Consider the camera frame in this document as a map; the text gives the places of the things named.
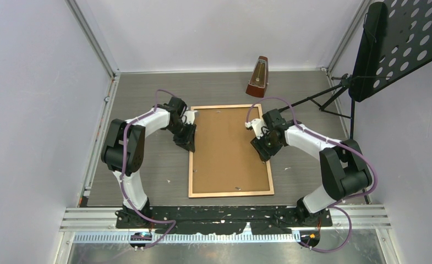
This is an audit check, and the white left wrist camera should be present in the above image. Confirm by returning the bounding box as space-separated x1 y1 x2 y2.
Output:
182 110 199 125

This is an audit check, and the brown cardboard backing board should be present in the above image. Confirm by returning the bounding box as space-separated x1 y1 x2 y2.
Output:
192 107 271 194

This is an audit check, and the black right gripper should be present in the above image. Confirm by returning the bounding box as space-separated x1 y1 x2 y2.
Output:
250 129 283 162

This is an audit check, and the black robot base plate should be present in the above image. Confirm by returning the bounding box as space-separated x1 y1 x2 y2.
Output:
115 205 332 235

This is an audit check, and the light wooden picture frame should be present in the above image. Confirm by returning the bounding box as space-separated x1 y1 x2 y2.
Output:
188 103 275 199

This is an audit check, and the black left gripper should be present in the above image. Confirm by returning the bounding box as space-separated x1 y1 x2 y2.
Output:
166 121 196 152

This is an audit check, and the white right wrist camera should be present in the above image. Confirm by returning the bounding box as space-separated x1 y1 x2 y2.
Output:
245 118 269 139

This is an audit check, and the brown wooden metronome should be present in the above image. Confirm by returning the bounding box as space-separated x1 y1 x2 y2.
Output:
245 56 269 98

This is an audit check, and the aluminium extrusion rail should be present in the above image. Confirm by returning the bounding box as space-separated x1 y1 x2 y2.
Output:
60 205 392 244

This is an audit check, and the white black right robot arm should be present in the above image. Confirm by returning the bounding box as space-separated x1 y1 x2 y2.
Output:
245 109 373 226

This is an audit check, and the black perforated music stand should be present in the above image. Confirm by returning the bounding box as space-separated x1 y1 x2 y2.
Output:
292 1 432 125

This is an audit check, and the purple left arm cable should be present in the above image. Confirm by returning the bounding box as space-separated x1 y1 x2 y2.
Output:
119 89 177 250

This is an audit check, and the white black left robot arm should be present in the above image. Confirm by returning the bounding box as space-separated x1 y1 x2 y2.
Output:
101 96 198 229

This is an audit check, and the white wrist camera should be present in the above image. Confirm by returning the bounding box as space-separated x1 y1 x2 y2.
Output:
182 110 199 125
245 118 269 139

